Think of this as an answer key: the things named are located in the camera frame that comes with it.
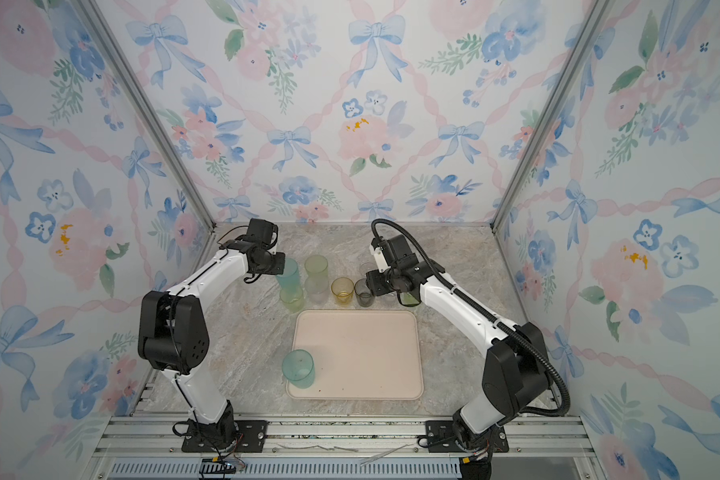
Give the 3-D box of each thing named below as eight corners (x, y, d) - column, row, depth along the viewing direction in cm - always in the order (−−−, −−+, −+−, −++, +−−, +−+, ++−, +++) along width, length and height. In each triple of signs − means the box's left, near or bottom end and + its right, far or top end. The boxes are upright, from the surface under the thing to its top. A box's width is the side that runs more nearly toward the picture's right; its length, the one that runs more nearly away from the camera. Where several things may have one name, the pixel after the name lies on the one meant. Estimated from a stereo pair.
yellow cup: (332, 306, 98) (330, 295, 93) (333, 288, 103) (332, 277, 98) (354, 306, 98) (353, 295, 93) (354, 288, 103) (354, 277, 98)
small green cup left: (282, 312, 97) (278, 303, 93) (285, 294, 102) (282, 284, 97) (305, 312, 97) (302, 303, 93) (307, 294, 102) (304, 284, 97)
